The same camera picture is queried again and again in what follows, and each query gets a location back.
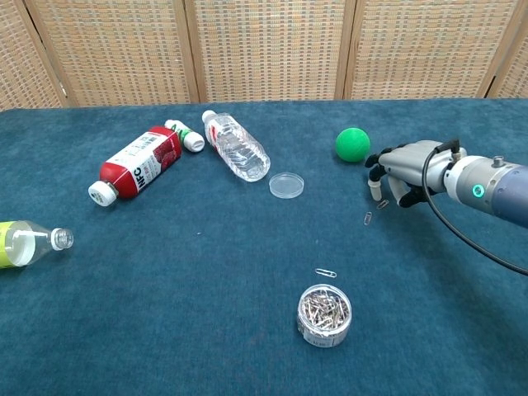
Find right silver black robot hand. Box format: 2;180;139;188
365;140;454;208

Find clear jar of paper clips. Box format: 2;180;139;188
296;283;353;348

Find green foam ball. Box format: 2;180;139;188
334;127;371;163

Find clear round plastic lid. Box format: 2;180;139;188
268;172;306;200

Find clear plastic water bottle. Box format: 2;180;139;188
201;110;271;183

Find woven wooden folding screen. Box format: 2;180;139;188
0;0;528;111

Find small white green bottle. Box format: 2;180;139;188
163;119;205;153

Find red white juice bottle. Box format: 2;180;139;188
87;125;183;207

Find blue felt table cover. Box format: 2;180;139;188
0;97;528;396

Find empty yellow-green label bottle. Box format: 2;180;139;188
0;220;75;270

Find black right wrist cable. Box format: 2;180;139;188
421;139;528;277

